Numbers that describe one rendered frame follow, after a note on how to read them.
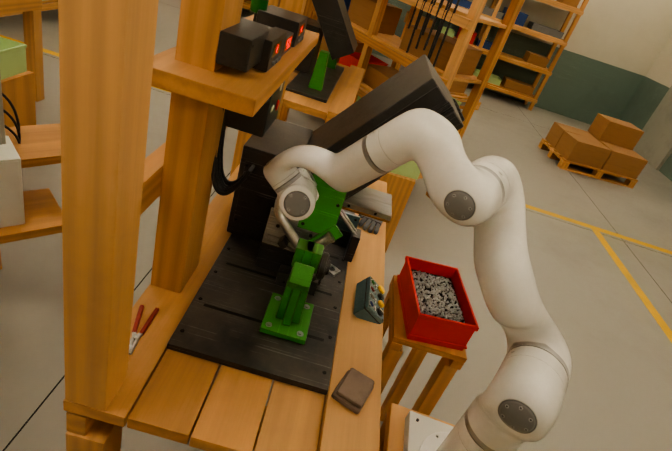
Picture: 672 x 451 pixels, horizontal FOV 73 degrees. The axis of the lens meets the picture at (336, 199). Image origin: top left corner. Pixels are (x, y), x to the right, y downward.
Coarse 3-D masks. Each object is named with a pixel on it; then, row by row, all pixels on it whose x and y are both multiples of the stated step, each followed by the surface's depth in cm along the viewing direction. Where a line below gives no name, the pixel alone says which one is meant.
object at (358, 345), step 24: (384, 192) 218; (360, 240) 176; (384, 240) 181; (360, 264) 163; (384, 264) 168; (336, 336) 131; (360, 336) 133; (336, 360) 123; (360, 360) 125; (336, 384) 116; (336, 408) 110; (336, 432) 105; (360, 432) 107
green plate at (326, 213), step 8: (320, 184) 138; (320, 192) 138; (328, 192) 138; (336, 192) 138; (344, 192) 138; (320, 200) 139; (328, 200) 139; (336, 200) 139; (320, 208) 140; (328, 208) 139; (336, 208) 139; (312, 216) 140; (320, 216) 140; (328, 216) 140; (336, 216) 140; (304, 224) 141; (312, 224) 141; (320, 224) 141; (328, 224) 141; (320, 232) 141
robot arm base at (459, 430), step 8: (464, 416) 98; (456, 424) 102; (464, 424) 97; (440, 432) 114; (448, 432) 114; (456, 432) 99; (464, 432) 96; (424, 440) 110; (432, 440) 111; (440, 440) 112; (448, 440) 102; (456, 440) 99; (464, 440) 96; (472, 440) 94; (424, 448) 109; (432, 448) 109; (440, 448) 105; (448, 448) 101; (456, 448) 98; (464, 448) 96; (472, 448) 94; (480, 448) 93
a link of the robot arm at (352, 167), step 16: (352, 144) 96; (272, 160) 106; (288, 160) 102; (304, 160) 100; (320, 160) 99; (336, 160) 97; (352, 160) 94; (368, 160) 91; (272, 176) 106; (288, 176) 107; (320, 176) 99; (336, 176) 97; (352, 176) 95; (368, 176) 94
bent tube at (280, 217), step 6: (312, 180) 134; (276, 198) 137; (276, 204) 137; (276, 210) 137; (276, 216) 138; (282, 216) 137; (282, 222) 138; (288, 222) 139; (282, 228) 138; (288, 228) 138; (288, 234) 138; (294, 234) 139; (294, 240) 139; (294, 246) 139
